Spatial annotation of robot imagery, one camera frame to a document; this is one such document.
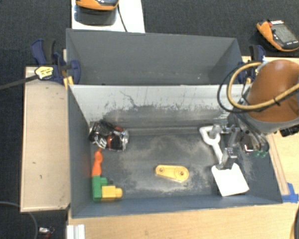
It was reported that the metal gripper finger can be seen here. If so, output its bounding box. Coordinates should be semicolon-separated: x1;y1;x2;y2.
209;124;231;141
219;147;239;171

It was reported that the white plastic toy shovel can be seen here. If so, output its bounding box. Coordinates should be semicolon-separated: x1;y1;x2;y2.
199;125;250;197

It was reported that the grey metal bin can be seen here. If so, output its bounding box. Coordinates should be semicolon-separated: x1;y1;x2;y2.
65;28;284;219

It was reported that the crumpled black and silver packet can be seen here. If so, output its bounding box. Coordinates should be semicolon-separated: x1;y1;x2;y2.
88;120;130;152

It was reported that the yellow toy block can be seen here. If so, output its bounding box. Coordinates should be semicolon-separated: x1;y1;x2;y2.
101;185;124;201

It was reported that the orange toy carrot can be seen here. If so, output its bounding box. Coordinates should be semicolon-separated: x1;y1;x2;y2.
91;150;104;178

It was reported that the green toy block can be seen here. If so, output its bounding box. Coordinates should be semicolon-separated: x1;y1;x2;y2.
91;175;109;202

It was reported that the pale wood board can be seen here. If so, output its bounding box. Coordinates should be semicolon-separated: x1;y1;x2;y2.
20;66;71;213

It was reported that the black cylinder on white bracket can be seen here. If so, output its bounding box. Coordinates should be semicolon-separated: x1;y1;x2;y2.
279;123;299;138

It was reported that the yellow flat bracket piece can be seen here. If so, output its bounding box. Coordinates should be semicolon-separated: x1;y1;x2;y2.
153;164;190;183

